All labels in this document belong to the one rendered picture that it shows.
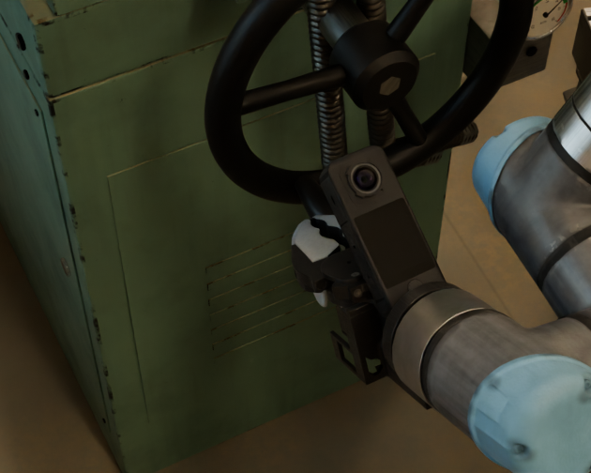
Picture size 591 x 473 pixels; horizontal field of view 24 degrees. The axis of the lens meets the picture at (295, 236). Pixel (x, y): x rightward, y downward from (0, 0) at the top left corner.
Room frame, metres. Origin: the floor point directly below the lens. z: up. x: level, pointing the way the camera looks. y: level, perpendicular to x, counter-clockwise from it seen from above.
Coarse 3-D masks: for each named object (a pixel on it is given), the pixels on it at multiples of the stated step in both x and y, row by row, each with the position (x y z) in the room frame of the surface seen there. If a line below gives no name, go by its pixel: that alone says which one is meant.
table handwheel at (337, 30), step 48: (288, 0) 0.71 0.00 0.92; (336, 0) 0.82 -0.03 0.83; (432, 0) 0.77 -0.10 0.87; (528, 0) 0.81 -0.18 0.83; (240, 48) 0.70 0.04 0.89; (336, 48) 0.76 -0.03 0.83; (384, 48) 0.75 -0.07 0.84; (240, 96) 0.69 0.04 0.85; (288, 96) 0.72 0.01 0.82; (384, 96) 0.74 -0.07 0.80; (480, 96) 0.80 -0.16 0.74; (240, 144) 0.69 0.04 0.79; (432, 144) 0.78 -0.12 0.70; (288, 192) 0.71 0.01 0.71
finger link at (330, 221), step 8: (320, 216) 0.66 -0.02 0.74; (328, 216) 0.66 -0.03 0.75; (320, 224) 0.66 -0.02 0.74; (328, 224) 0.65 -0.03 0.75; (336, 224) 0.65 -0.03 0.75; (328, 232) 0.65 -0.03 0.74; (336, 232) 0.64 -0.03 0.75; (336, 240) 0.64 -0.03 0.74; (344, 240) 0.62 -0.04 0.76; (344, 248) 0.64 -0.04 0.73
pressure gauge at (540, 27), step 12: (540, 0) 0.98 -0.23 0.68; (552, 0) 0.98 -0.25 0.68; (564, 0) 0.99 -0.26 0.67; (540, 12) 0.98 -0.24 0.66; (552, 12) 0.98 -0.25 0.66; (564, 12) 0.99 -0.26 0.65; (540, 24) 0.98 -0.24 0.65; (552, 24) 0.98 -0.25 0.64; (528, 36) 0.97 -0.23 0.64; (540, 36) 0.98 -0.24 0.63
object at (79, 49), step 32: (0, 0) 0.91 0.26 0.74; (32, 0) 0.85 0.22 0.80; (128, 0) 0.85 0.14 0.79; (160, 0) 0.87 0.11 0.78; (192, 0) 0.88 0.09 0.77; (224, 0) 0.89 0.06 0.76; (32, 32) 0.82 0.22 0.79; (64, 32) 0.83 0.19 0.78; (96, 32) 0.84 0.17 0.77; (128, 32) 0.85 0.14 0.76; (160, 32) 0.87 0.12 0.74; (192, 32) 0.88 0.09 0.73; (224, 32) 0.89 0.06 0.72; (32, 64) 0.84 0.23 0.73; (64, 64) 0.82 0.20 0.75; (96, 64) 0.84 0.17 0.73; (128, 64) 0.85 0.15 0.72
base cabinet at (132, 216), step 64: (448, 0) 1.00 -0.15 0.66; (0, 64) 0.96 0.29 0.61; (192, 64) 0.88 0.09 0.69; (448, 64) 1.01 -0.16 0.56; (0, 128) 1.05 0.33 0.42; (64, 128) 0.82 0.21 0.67; (128, 128) 0.85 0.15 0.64; (192, 128) 0.88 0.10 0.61; (256, 128) 0.90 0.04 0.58; (0, 192) 1.16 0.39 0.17; (64, 192) 0.83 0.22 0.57; (128, 192) 0.84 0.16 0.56; (192, 192) 0.87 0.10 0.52; (64, 256) 0.87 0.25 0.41; (128, 256) 0.83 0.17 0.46; (192, 256) 0.87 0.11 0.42; (256, 256) 0.90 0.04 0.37; (64, 320) 0.95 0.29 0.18; (128, 320) 0.83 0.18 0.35; (192, 320) 0.86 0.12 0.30; (256, 320) 0.90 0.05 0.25; (320, 320) 0.94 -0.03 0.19; (128, 384) 0.83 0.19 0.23; (192, 384) 0.86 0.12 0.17; (256, 384) 0.90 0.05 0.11; (320, 384) 0.94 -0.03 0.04; (128, 448) 0.82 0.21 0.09; (192, 448) 0.86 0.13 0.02
